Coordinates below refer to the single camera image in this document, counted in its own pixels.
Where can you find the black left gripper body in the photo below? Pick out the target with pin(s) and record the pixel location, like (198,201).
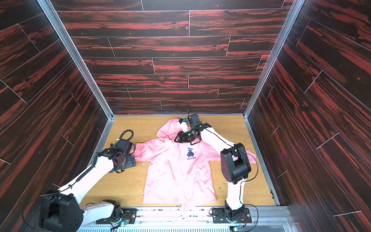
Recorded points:
(129,161)

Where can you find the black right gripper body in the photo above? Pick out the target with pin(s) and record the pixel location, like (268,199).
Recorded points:
(183,136)

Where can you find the pink printed jacket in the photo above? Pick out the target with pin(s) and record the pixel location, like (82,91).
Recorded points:
(178,173)

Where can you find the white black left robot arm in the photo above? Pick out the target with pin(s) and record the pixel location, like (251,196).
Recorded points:
(60,210)

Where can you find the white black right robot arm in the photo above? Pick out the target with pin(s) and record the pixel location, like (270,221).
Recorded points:
(235,163)

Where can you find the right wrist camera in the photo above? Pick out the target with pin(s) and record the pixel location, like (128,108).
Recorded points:
(183,124)

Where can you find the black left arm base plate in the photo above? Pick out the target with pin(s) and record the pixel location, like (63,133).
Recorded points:
(124,216)

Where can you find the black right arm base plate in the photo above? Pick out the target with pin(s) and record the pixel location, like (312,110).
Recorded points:
(226,215)

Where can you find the aluminium front rail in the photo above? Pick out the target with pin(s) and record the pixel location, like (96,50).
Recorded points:
(199,219)

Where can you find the aluminium right corner post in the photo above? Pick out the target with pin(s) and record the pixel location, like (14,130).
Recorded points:
(282,36)

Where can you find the aluminium corner post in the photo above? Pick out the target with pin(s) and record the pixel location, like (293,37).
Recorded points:
(65,38)
(282,36)

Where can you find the aluminium left corner post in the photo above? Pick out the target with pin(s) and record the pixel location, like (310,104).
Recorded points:
(65,38)

